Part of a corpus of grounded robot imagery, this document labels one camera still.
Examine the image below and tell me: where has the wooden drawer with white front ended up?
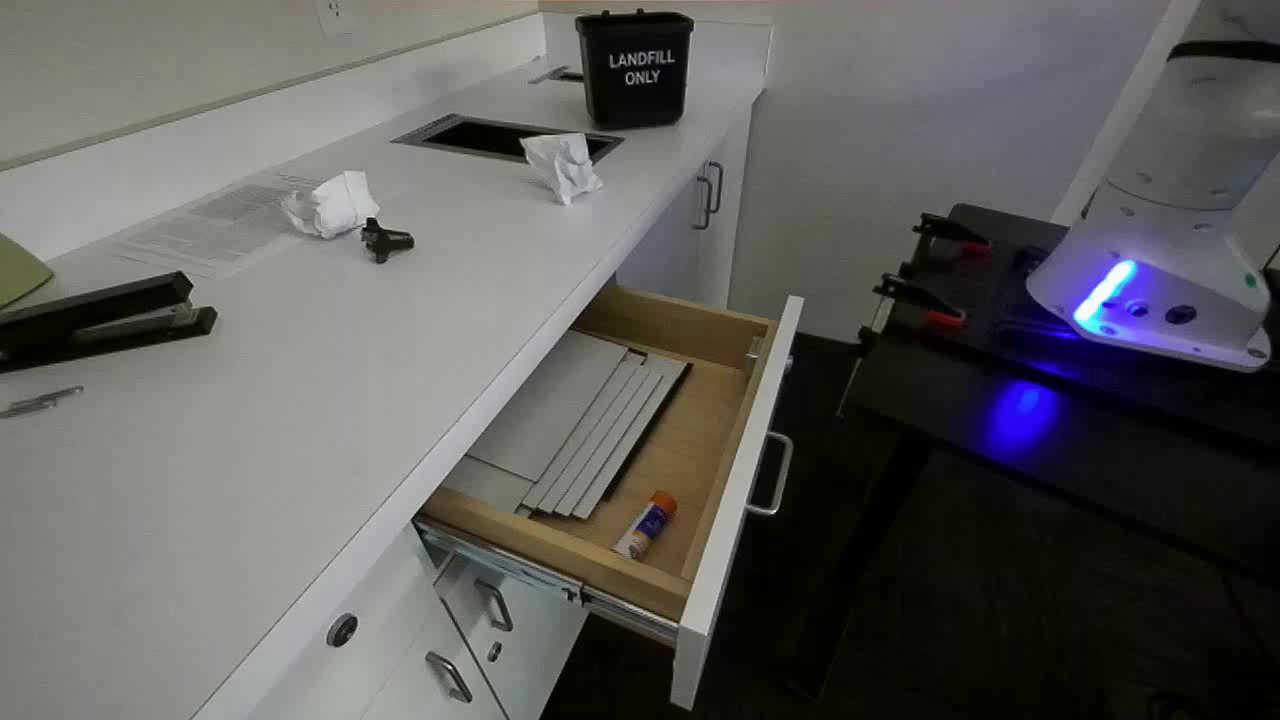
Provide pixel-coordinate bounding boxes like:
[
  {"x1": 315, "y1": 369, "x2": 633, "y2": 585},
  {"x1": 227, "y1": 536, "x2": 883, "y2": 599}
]
[{"x1": 410, "y1": 279, "x2": 807, "y2": 711}]

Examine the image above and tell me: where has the grey folder in drawer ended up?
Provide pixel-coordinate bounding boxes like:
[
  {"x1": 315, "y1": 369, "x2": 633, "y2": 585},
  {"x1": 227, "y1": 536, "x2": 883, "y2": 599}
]
[{"x1": 515, "y1": 343, "x2": 694, "y2": 524}]

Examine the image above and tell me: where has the grey flat sheet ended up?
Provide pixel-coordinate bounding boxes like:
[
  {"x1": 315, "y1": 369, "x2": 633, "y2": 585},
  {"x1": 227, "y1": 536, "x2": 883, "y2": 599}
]
[{"x1": 463, "y1": 329, "x2": 633, "y2": 490}]

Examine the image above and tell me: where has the white cabinet door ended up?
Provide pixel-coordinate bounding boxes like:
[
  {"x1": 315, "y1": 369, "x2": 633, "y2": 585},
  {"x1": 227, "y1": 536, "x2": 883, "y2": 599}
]
[{"x1": 610, "y1": 111, "x2": 757, "y2": 311}]

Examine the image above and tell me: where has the glue stick with orange cap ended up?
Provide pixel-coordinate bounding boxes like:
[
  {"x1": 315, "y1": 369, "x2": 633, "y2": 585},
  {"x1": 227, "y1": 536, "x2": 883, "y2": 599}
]
[{"x1": 610, "y1": 490, "x2": 680, "y2": 564}]

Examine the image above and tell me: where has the crumpled white paper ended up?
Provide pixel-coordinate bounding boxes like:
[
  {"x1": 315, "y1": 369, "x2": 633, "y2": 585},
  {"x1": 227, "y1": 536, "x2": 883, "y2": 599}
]
[
  {"x1": 515, "y1": 130, "x2": 606, "y2": 210},
  {"x1": 280, "y1": 168, "x2": 385, "y2": 244}
]

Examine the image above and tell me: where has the rectangular countertop trash opening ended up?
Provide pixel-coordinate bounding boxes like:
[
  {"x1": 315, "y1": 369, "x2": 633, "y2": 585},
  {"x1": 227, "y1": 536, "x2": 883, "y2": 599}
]
[{"x1": 391, "y1": 111, "x2": 622, "y2": 168}]

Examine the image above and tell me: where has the black clamp with red tip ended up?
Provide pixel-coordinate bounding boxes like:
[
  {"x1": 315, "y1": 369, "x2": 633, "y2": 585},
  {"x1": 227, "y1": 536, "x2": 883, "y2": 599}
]
[
  {"x1": 912, "y1": 213, "x2": 994, "y2": 266},
  {"x1": 871, "y1": 272, "x2": 971, "y2": 336}
]

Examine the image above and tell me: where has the black binder clip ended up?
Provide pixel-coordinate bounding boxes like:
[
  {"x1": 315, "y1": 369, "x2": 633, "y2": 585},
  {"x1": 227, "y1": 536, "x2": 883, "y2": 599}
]
[{"x1": 357, "y1": 215, "x2": 421, "y2": 267}]

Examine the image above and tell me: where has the black landfill only bin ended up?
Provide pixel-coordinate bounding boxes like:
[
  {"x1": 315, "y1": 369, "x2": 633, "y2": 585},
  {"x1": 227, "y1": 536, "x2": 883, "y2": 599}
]
[{"x1": 572, "y1": 8, "x2": 694, "y2": 131}]

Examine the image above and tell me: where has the black robot table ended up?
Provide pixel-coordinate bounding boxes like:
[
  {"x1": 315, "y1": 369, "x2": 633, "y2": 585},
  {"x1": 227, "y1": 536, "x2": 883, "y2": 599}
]
[{"x1": 845, "y1": 199, "x2": 1280, "y2": 594}]

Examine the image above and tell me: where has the black stapler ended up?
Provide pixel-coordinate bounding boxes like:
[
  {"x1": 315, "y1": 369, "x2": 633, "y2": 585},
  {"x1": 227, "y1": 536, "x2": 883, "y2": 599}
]
[{"x1": 0, "y1": 267, "x2": 220, "y2": 378}]

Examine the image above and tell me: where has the green notepad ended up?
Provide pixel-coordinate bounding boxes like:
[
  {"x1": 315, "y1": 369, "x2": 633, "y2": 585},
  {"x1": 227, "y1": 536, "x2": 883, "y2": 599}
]
[{"x1": 0, "y1": 233, "x2": 55, "y2": 311}]

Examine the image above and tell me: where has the silver drawer pull handle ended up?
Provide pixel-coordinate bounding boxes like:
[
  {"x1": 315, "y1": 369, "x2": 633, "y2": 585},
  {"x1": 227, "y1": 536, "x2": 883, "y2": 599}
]
[{"x1": 745, "y1": 429, "x2": 801, "y2": 520}]

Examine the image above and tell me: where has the silver cabinet door handle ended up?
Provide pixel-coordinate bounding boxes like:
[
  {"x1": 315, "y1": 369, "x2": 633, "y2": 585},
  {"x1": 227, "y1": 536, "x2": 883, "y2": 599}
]
[{"x1": 692, "y1": 157, "x2": 727, "y2": 233}]

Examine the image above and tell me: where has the silver drawer slide rail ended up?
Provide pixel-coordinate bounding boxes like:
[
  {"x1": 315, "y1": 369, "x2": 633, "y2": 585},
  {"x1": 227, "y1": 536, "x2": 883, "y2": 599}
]
[{"x1": 410, "y1": 520, "x2": 675, "y2": 646}]

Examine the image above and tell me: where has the silver cabinet pull handle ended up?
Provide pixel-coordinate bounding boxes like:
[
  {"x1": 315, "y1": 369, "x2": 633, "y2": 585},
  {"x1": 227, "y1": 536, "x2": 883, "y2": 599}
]
[
  {"x1": 421, "y1": 647, "x2": 476, "y2": 709},
  {"x1": 471, "y1": 573, "x2": 515, "y2": 638}
]

